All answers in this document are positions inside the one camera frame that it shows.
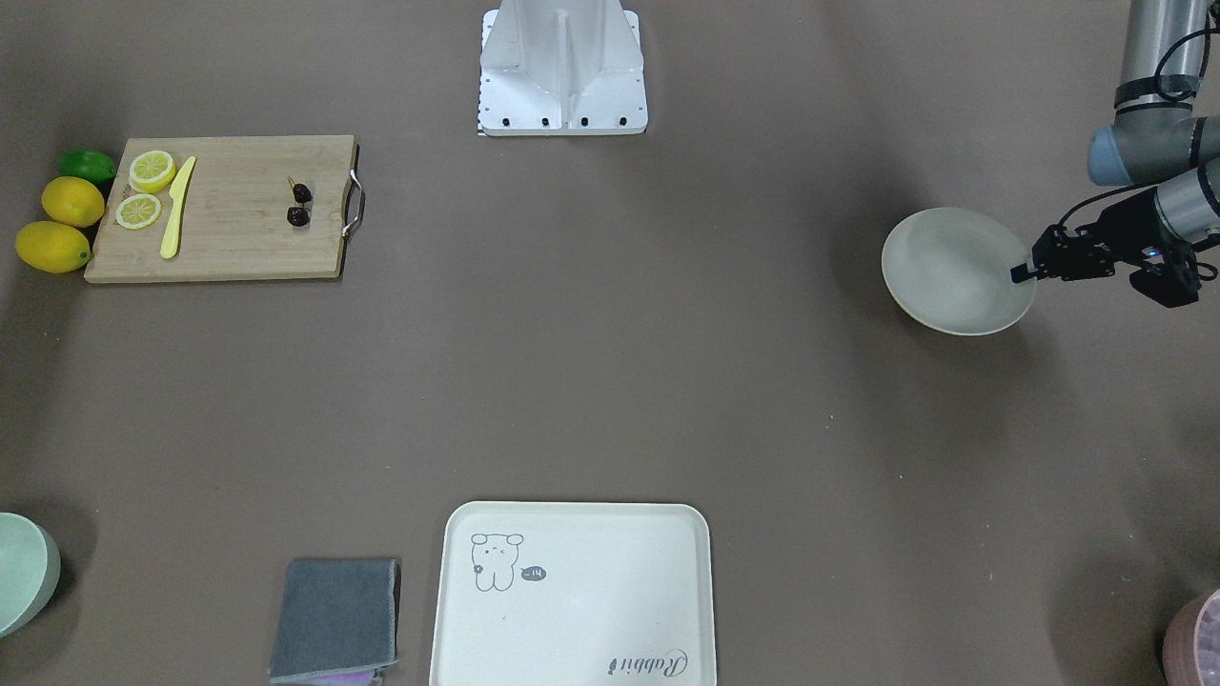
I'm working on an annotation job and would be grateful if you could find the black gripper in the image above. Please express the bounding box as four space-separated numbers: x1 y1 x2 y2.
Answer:
1010 195 1200 308

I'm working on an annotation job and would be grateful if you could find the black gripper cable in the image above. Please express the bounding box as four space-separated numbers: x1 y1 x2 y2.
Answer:
1057 29 1220 234

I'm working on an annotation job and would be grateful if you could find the bamboo cutting board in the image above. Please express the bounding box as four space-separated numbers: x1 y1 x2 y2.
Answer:
84 135 364 284

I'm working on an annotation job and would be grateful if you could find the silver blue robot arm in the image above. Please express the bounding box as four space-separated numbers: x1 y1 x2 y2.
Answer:
1009 1 1219 308

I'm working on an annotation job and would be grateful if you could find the yellow lemon outer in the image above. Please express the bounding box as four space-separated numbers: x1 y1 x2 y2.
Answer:
13 220 92 273

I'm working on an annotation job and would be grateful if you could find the pink bowl with ice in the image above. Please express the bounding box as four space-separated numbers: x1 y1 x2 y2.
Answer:
1161 590 1219 685

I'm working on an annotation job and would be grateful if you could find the yellow lemon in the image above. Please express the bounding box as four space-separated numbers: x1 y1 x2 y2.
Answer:
13 220 92 273
40 175 106 229

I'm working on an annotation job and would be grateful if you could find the lemon slice near lemons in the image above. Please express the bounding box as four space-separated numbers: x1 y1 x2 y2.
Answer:
113 192 163 231

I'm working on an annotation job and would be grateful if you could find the grey folded cloth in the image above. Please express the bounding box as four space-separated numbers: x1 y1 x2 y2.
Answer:
268 557 399 685

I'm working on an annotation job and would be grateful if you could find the cream rabbit tray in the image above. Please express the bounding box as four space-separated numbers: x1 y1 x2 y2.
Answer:
429 502 719 685

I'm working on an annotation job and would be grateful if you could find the yellow lemon middle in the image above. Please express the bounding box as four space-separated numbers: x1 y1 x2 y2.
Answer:
40 175 106 229

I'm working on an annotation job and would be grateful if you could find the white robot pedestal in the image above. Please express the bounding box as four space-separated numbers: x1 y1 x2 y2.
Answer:
477 1 649 135

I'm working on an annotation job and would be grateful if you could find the dark red cherry pair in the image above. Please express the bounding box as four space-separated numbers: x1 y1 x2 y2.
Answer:
285 177 314 229

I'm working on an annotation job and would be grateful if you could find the lemon slice near knife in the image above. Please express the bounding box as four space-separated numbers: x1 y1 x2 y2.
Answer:
128 151 178 195

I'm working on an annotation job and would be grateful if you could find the mint green bowl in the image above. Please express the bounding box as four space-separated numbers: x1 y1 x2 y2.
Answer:
1 513 61 637

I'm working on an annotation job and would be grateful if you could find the yellow plastic knife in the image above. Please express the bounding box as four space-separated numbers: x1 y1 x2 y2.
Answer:
159 155 196 260

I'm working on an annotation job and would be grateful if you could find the beige round plate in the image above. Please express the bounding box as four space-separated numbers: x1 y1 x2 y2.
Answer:
881 208 1036 337

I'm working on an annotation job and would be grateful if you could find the green lime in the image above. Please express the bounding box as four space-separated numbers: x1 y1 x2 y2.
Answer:
57 149 117 186

